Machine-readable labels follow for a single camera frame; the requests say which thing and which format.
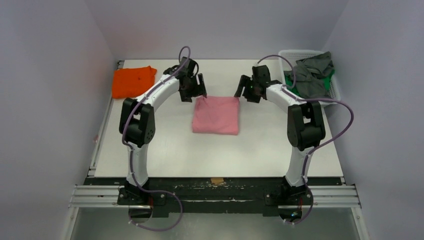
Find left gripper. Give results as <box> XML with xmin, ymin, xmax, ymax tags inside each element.
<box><xmin>180</xmin><ymin>73</ymin><xmax>205</xmax><ymax>103</ymax></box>

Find pink t shirt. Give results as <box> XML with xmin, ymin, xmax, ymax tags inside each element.
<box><xmin>191</xmin><ymin>96</ymin><xmax>240</xmax><ymax>136</ymax></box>

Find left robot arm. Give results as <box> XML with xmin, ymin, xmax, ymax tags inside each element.
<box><xmin>119</xmin><ymin>57</ymin><xmax>207</xmax><ymax>205</ymax></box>

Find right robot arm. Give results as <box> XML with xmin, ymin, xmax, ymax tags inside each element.
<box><xmin>234</xmin><ymin>65</ymin><xmax>326</xmax><ymax>204</ymax></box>

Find grey t shirt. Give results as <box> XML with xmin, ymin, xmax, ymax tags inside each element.
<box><xmin>283</xmin><ymin>50</ymin><xmax>336</xmax><ymax>104</ymax></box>

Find folded orange t shirt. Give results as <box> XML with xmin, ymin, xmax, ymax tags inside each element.
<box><xmin>111</xmin><ymin>66</ymin><xmax>157</xmax><ymax>99</ymax></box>

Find green t shirt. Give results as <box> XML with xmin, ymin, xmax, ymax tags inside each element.
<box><xmin>283</xmin><ymin>69</ymin><xmax>336</xmax><ymax>91</ymax></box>

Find brown tape piece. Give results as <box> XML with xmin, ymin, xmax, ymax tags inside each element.
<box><xmin>210</xmin><ymin>177</ymin><xmax>225</xmax><ymax>186</ymax></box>

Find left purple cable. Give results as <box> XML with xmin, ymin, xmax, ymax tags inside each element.
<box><xmin>121</xmin><ymin>45</ymin><xmax>184</xmax><ymax>233</ymax></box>

